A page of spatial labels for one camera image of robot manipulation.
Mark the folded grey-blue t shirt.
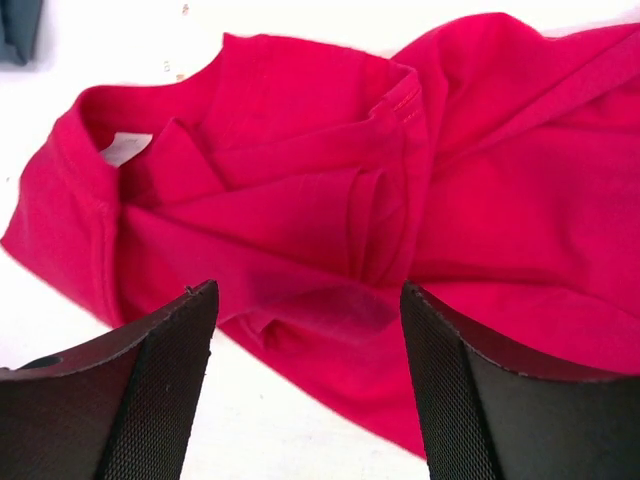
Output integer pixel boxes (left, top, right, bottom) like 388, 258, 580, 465
1, 0, 43, 66

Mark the red t shirt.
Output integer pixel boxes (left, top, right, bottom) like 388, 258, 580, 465
1, 13, 639, 455

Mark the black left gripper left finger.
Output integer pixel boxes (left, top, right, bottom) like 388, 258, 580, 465
1, 281, 219, 479

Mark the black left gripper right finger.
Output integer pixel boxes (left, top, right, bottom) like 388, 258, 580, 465
400, 282, 639, 480

